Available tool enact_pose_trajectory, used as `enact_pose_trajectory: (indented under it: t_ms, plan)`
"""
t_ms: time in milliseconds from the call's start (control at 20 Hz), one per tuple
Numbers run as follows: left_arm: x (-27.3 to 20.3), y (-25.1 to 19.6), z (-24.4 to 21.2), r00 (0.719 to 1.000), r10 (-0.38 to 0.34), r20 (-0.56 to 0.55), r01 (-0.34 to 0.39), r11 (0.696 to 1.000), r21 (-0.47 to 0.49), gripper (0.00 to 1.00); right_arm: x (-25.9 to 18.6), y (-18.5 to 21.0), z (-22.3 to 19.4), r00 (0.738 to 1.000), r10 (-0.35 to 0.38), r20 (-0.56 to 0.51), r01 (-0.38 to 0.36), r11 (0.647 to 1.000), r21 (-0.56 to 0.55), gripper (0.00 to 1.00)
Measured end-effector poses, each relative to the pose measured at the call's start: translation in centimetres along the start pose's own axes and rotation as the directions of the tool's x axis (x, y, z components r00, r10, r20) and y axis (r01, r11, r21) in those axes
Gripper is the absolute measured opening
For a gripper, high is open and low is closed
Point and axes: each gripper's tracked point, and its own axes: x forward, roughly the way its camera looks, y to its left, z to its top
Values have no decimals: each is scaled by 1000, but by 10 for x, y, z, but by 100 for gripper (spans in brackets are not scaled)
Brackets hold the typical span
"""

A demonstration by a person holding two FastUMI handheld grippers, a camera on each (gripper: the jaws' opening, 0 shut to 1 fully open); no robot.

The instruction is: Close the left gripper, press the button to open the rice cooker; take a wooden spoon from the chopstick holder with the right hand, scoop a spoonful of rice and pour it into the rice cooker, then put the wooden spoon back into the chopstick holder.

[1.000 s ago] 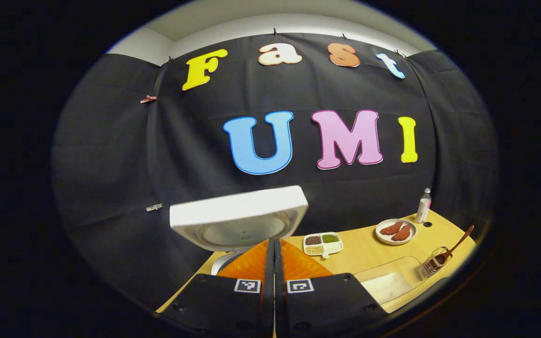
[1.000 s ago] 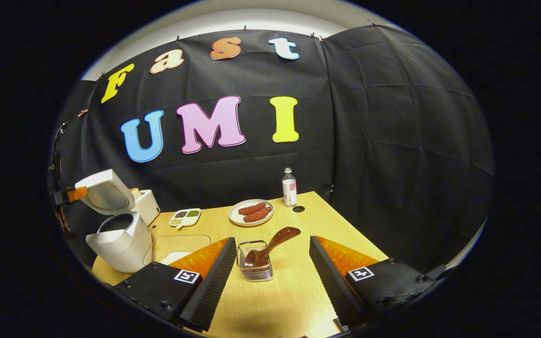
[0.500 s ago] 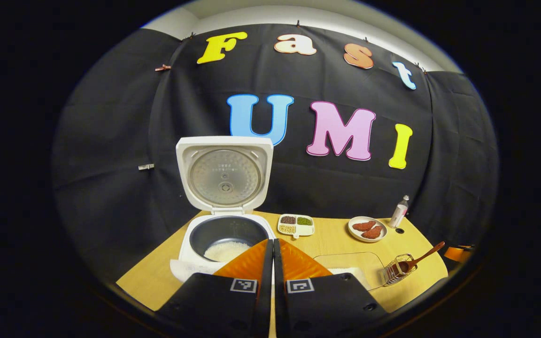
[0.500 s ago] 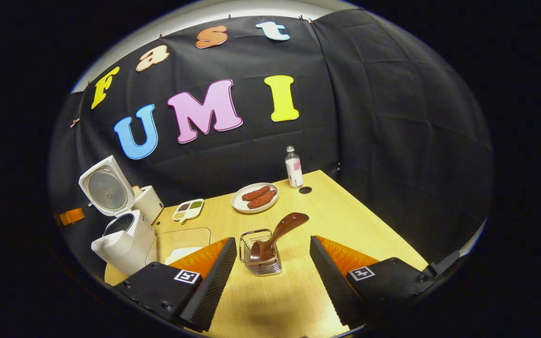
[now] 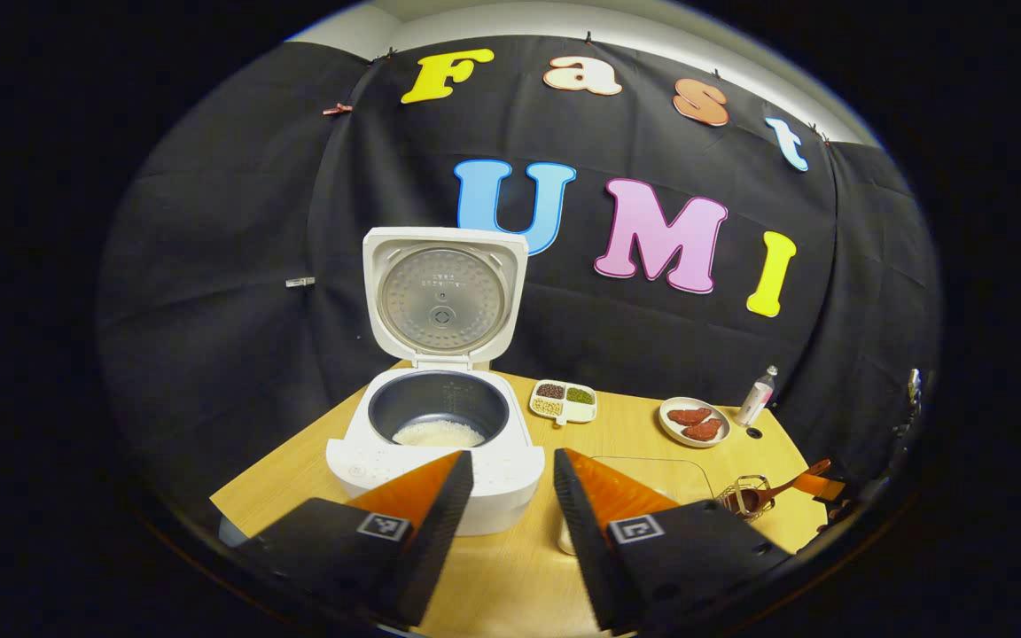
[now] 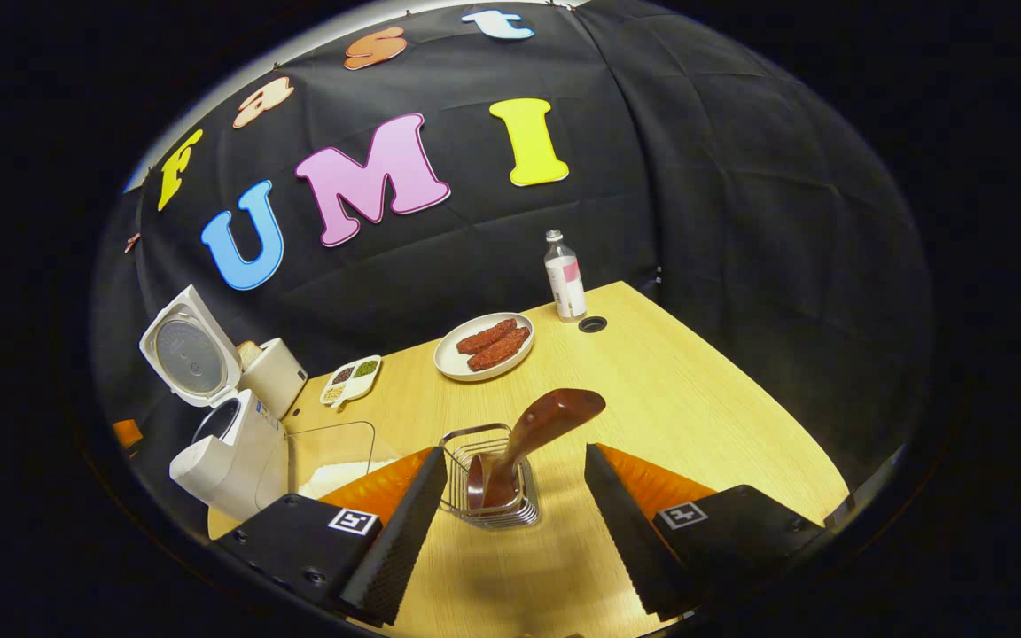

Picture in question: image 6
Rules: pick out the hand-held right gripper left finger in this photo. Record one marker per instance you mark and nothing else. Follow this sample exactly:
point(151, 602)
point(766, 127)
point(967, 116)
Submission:
point(395, 540)

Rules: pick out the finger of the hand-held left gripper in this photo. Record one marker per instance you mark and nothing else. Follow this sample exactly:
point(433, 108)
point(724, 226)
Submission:
point(128, 434)

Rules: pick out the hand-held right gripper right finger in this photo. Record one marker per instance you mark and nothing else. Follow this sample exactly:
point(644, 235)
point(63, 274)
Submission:
point(626, 540)

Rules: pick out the white rice cooker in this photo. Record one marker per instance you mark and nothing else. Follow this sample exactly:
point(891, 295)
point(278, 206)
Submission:
point(236, 465)

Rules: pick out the brown wooden spoon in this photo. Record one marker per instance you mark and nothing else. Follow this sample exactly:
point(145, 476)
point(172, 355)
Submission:
point(537, 425)

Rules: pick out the clear glass container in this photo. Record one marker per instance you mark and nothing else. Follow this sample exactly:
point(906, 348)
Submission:
point(333, 439)

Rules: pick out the toasted bread slice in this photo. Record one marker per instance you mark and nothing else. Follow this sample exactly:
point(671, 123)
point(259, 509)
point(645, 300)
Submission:
point(249, 354)

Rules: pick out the white toaster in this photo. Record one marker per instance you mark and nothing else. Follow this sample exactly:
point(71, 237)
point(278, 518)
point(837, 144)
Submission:
point(278, 377)

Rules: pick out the white divided grain dish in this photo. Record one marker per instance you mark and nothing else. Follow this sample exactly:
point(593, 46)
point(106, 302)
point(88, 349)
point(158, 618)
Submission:
point(351, 381)

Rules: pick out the white oval plate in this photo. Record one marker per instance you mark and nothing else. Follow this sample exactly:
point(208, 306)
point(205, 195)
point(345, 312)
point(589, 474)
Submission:
point(450, 359)

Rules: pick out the reddish brown meat piece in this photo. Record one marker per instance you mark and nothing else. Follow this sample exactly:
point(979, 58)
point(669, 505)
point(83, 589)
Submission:
point(486, 336)
point(500, 349)

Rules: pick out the black table grommet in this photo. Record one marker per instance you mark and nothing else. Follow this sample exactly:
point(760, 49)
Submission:
point(593, 324)

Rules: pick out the clear bottle with pink label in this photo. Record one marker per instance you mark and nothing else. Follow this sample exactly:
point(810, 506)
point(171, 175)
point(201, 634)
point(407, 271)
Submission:
point(565, 279)

